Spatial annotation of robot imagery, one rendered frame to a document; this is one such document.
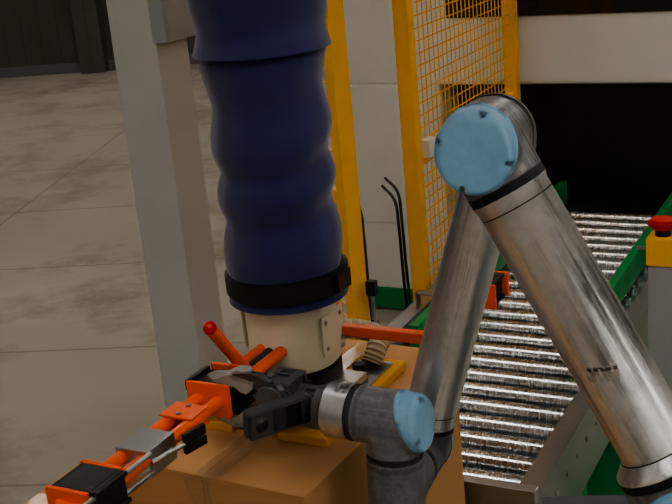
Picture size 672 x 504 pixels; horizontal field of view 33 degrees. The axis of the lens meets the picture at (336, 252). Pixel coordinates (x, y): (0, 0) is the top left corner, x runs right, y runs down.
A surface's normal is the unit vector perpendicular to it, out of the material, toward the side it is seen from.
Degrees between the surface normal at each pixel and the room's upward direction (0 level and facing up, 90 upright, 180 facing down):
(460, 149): 81
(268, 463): 0
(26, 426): 0
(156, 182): 90
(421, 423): 86
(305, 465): 0
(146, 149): 90
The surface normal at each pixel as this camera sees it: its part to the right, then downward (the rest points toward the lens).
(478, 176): -0.40, 0.17
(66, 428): -0.09, -0.95
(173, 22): 0.90, 0.06
